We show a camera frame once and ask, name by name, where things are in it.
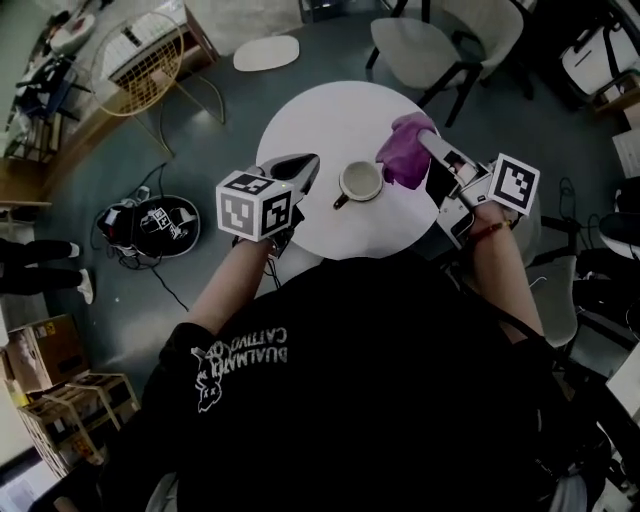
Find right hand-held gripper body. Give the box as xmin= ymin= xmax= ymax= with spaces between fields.
xmin=437 ymin=152 xmax=541 ymax=250

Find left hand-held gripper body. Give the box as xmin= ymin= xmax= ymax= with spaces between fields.
xmin=215 ymin=167 xmax=306 ymax=259

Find purple cloth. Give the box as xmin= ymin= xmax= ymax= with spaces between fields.
xmin=374 ymin=110 xmax=438 ymax=191

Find cream cup with brown handle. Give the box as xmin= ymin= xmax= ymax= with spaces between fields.
xmin=332 ymin=160 xmax=385 ymax=212

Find person's right forearm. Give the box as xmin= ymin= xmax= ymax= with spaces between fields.
xmin=468 ymin=202 xmax=547 ymax=347

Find person's left forearm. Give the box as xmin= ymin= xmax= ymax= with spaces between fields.
xmin=186 ymin=237 xmax=277 ymax=335

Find white round table gold legs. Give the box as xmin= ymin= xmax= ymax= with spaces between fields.
xmin=254 ymin=80 xmax=445 ymax=261

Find black office chair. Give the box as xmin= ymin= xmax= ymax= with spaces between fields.
xmin=574 ymin=189 xmax=640 ymax=351

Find white case black trim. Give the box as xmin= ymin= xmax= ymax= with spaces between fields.
xmin=558 ymin=19 xmax=640 ymax=97

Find white ribbed radiator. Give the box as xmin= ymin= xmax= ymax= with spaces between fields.
xmin=106 ymin=12 xmax=187 ymax=84

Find person's black printed t-shirt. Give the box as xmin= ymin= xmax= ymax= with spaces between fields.
xmin=94 ymin=249 xmax=619 ymax=512

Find cardboard box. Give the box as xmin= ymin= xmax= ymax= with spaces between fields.
xmin=4 ymin=313 xmax=92 ymax=396

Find wooden shelf unit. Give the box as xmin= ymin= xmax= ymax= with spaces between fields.
xmin=17 ymin=372 xmax=142 ymax=480

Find red bead bracelet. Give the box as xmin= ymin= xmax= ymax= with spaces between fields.
xmin=469 ymin=218 xmax=519 ymax=242

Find gold wire chair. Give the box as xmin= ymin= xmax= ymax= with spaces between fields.
xmin=91 ymin=10 xmax=227 ymax=157

